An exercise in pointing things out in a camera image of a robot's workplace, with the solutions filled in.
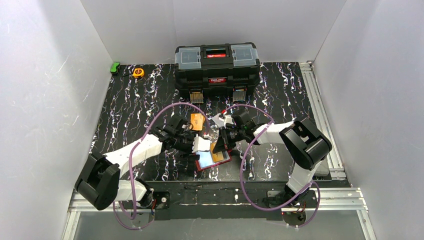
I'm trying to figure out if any red leather card holder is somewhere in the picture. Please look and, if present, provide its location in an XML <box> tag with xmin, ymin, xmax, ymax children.
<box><xmin>195</xmin><ymin>151</ymin><xmax>232</xmax><ymax>172</ymax></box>

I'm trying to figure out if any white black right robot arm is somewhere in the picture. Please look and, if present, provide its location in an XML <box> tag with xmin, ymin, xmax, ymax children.
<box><xmin>212</xmin><ymin>110</ymin><xmax>333</xmax><ymax>205</ymax></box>

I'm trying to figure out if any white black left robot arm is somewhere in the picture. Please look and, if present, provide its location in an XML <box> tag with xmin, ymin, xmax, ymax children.
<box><xmin>74</xmin><ymin>115</ymin><xmax>203</xmax><ymax>211</ymax></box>

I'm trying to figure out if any silver credit card stack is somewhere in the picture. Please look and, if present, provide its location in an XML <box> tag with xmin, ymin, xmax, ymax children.
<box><xmin>211</xmin><ymin>113</ymin><xmax>225</xmax><ymax>128</ymax></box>

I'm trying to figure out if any drill bit set case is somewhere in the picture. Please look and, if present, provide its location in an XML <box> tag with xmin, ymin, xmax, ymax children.
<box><xmin>189</xmin><ymin>91</ymin><xmax>204</xmax><ymax>104</ymax></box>

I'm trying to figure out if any black plastic toolbox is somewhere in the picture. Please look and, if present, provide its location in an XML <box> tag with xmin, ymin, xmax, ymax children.
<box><xmin>174</xmin><ymin>42</ymin><xmax>261</xmax><ymax>98</ymax></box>

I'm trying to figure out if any orange tape measure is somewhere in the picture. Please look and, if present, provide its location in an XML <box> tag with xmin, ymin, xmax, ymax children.
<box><xmin>132</xmin><ymin>68</ymin><xmax>145</xmax><ymax>79</ymax></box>

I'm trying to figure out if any grey plastic case lid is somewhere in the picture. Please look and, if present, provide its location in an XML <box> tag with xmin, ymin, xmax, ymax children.
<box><xmin>314</xmin><ymin>158</ymin><xmax>330</xmax><ymax>177</ymax></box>

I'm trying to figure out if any green small object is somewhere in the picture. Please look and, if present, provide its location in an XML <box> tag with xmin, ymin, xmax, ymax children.
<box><xmin>109</xmin><ymin>62</ymin><xmax>121</xmax><ymax>75</ymax></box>

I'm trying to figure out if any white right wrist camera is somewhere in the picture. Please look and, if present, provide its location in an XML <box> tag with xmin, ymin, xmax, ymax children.
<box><xmin>217</xmin><ymin>113</ymin><xmax>235</xmax><ymax>128</ymax></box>

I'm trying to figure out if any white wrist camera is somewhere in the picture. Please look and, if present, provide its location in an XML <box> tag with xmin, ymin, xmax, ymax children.
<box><xmin>217</xmin><ymin>113</ymin><xmax>235</xmax><ymax>128</ymax></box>
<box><xmin>192</xmin><ymin>136</ymin><xmax>211</xmax><ymax>153</ymax></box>

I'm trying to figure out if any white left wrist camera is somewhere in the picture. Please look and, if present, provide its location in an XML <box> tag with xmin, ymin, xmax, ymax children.
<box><xmin>192</xmin><ymin>136</ymin><xmax>211</xmax><ymax>153</ymax></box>

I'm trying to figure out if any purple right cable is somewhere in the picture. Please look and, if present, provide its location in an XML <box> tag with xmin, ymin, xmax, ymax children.
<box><xmin>223</xmin><ymin>103</ymin><xmax>321</xmax><ymax>229</ymax></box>

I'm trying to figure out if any purple cable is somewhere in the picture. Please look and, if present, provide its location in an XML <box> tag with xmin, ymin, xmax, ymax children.
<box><xmin>223</xmin><ymin>103</ymin><xmax>321</xmax><ymax>229</ymax></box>
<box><xmin>112</xmin><ymin>101</ymin><xmax>210</xmax><ymax>231</ymax></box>

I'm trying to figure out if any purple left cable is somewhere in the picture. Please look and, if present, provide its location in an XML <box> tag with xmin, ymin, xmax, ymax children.
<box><xmin>112</xmin><ymin>101</ymin><xmax>210</xmax><ymax>231</ymax></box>

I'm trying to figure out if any black base rail with bracket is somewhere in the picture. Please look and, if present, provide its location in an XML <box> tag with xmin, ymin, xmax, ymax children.
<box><xmin>120</xmin><ymin>180</ymin><xmax>319</xmax><ymax>221</ymax></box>

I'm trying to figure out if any aluminium frame rail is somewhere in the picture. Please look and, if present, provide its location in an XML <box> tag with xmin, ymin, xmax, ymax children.
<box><xmin>299</xmin><ymin>61</ymin><xmax>377</xmax><ymax>240</ymax></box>

